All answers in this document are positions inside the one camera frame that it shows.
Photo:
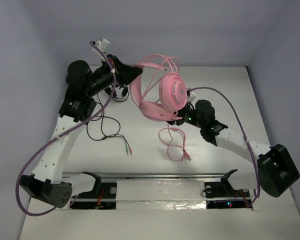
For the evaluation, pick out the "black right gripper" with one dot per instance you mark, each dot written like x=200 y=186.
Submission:
x=180 y=112

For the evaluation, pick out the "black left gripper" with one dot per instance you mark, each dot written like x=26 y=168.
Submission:
x=117 y=72

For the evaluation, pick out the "pink headphones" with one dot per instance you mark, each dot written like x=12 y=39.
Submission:
x=172 y=89

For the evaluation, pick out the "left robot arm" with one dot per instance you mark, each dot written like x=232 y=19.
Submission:
x=45 y=182

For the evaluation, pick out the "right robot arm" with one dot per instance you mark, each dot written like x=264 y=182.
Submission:
x=275 y=170

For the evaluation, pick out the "white black headphones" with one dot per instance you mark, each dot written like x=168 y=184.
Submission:
x=121 y=93

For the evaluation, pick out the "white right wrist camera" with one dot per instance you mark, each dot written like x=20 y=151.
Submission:
x=191 y=95

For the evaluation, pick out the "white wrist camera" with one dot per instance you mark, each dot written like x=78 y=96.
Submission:
x=102 y=44
x=191 y=95

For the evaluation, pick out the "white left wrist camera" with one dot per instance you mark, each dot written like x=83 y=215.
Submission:
x=102 y=44

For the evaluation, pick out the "metal base rail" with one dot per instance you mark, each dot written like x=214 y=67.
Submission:
x=159 y=175

